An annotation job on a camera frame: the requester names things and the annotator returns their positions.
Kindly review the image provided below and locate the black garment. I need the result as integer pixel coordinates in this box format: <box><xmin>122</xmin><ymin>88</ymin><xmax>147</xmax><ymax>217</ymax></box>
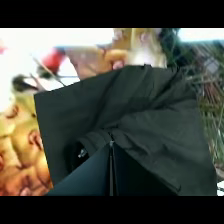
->
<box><xmin>33</xmin><ymin>64</ymin><xmax>218</xmax><ymax>197</ymax></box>

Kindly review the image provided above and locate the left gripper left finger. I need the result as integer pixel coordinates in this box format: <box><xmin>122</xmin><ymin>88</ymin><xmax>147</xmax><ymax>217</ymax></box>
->
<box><xmin>46</xmin><ymin>142</ymin><xmax>112</xmax><ymax>197</ymax></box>

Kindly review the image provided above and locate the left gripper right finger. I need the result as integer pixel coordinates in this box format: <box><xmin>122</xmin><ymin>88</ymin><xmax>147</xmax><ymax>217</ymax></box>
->
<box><xmin>112</xmin><ymin>142</ymin><xmax>178</xmax><ymax>197</ymax></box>

